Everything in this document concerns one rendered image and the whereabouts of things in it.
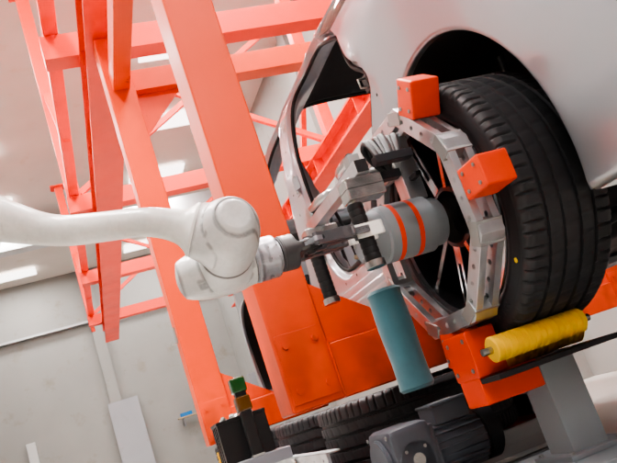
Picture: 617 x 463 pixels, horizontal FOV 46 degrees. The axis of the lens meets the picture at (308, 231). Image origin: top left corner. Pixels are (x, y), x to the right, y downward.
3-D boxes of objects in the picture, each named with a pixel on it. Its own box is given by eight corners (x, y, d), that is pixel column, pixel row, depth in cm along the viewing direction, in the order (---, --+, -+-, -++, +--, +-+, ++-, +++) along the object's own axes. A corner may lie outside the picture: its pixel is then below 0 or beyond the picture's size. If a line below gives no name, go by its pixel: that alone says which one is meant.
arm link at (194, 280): (256, 295, 150) (265, 270, 139) (183, 316, 145) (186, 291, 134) (240, 250, 154) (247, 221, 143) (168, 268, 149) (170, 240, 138)
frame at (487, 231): (536, 299, 150) (442, 69, 162) (510, 307, 147) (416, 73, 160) (431, 344, 199) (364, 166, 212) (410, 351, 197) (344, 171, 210)
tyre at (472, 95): (625, 92, 148) (446, 56, 205) (531, 113, 140) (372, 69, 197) (607, 367, 173) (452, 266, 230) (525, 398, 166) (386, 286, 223)
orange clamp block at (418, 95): (441, 114, 169) (439, 75, 166) (411, 120, 166) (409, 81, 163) (425, 110, 175) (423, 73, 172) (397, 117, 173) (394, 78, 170)
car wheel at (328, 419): (559, 405, 244) (532, 338, 249) (418, 468, 206) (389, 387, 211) (434, 434, 295) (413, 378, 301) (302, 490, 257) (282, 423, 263)
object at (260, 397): (329, 405, 399) (308, 344, 407) (239, 435, 382) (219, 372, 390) (321, 408, 414) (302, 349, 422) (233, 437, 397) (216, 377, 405)
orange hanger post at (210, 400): (240, 435, 381) (119, 34, 438) (204, 448, 375) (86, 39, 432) (234, 437, 398) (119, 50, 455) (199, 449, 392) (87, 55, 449)
